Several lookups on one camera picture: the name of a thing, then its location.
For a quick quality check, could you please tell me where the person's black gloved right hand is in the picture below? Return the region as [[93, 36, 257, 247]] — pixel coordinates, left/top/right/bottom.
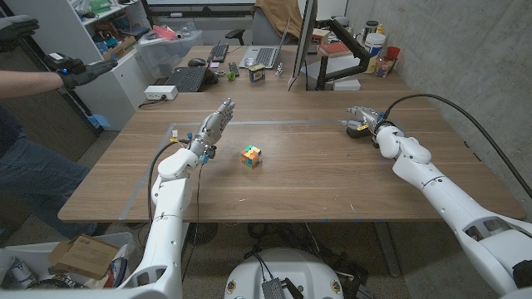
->
[[57, 57, 119, 91]]

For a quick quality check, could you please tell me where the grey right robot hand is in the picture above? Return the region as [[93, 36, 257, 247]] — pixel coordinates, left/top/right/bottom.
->
[[340, 105, 392, 136]]

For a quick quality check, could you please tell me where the person's black gloved left hand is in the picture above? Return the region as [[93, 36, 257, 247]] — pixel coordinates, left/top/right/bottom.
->
[[0, 15, 41, 53]]

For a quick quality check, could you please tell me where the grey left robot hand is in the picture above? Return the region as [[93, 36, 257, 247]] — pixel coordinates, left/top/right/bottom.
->
[[188, 98, 237, 162]]

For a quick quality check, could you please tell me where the person's bare right forearm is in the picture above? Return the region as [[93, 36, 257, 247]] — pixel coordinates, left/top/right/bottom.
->
[[0, 68, 67, 100]]

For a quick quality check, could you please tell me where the multicoloured Rubik's cube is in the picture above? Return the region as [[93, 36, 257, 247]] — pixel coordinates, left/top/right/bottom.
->
[[239, 145, 264, 169]]

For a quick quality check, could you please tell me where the black wrist tracker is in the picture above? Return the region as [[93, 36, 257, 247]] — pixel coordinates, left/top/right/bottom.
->
[[44, 51, 86, 76]]

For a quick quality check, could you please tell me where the white shelf cabinet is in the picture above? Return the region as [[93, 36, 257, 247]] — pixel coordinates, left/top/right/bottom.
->
[[3, 0, 153, 132]]

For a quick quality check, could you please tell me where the flat white box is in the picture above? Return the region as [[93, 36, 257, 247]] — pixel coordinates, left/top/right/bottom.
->
[[332, 78, 362, 92]]

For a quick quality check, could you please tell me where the open cardboard box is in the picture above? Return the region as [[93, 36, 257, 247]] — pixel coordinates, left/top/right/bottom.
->
[[102, 36, 139, 61]]

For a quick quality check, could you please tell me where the blue paper scrap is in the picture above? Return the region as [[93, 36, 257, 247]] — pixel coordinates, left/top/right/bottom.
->
[[87, 113, 112, 129]]

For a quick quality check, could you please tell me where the black laptop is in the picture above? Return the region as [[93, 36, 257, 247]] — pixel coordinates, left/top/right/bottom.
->
[[165, 66, 219, 93]]

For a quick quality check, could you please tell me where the clear container with coloured items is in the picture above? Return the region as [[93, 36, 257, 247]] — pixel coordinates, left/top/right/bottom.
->
[[375, 57, 396, 79]]

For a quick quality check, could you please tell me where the white power strip box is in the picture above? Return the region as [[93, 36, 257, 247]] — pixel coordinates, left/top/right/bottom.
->
[[144, 85, 179, 101]]

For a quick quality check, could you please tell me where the white wipes canister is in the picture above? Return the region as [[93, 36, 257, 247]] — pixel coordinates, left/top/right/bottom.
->
[[363, 32, 387, 75]]

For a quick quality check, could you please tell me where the small blue yellow printed box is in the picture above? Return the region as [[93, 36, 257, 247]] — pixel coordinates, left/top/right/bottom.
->
[[248, 62, 267, 83]]

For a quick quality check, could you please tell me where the black keyboard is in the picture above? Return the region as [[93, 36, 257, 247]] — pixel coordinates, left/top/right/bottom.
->
[[207, 41, 230, 64]]

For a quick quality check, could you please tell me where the red book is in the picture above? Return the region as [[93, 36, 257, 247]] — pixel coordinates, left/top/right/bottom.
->
[[318, 40, 354, 58]]

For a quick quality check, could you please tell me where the clear plastic storage bin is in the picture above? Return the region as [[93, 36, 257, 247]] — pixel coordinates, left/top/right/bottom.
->
[[135, 29, 204, 80]]

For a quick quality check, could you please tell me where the pink packet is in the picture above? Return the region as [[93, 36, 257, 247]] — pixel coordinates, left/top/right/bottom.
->
[[151, 24, 180, 42]]

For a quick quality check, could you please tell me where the silver laptop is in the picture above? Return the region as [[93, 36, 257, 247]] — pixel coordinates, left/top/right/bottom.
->
[[238, 16, 292, 70]]

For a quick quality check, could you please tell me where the black capped bottle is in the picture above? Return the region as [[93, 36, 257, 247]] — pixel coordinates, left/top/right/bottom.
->
[[362, 19, 380, 42]]

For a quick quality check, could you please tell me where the small cardboard box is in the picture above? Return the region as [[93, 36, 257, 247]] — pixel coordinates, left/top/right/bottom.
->
[[310, 27, 332, 46]]

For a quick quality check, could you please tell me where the flat computer monitor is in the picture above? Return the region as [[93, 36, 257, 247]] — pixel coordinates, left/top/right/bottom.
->
[[288, 0, 319, 91]]

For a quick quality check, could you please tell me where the grey office chair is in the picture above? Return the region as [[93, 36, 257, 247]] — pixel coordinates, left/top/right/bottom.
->
[[225, 6, 300, 47]]

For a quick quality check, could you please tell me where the black floor fan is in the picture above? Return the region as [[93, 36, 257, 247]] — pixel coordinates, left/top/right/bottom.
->
[[185, 223, 219, 247]]

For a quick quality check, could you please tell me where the person in blue jeans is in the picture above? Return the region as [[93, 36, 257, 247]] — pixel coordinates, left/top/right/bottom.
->
[[0, 105, 99, 240]]

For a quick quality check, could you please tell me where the grey table leg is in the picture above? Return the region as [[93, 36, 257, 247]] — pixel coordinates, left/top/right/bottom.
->
[[372, 221, 402, 278]]

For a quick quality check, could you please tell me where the brown jacket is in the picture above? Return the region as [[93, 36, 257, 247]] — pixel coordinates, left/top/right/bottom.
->
[[254, 0, 303, 39]]

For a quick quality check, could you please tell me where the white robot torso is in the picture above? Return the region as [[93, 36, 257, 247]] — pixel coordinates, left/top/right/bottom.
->
[[224, 248, 345, 299]]

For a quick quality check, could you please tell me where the flat cardboard box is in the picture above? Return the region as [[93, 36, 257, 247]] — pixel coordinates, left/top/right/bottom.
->
[[47, 233, 121, 281]]

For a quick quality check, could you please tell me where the white waste bin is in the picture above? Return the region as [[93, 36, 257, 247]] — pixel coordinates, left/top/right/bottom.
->
[[0, 231, 136, 292]]

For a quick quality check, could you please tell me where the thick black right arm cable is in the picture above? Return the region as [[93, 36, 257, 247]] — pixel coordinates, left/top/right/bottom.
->
[[382, 93, 532, 200]]

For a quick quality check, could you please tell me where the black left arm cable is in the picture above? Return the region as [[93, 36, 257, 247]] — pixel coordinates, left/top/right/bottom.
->
[[146, 140, 192, 225]]

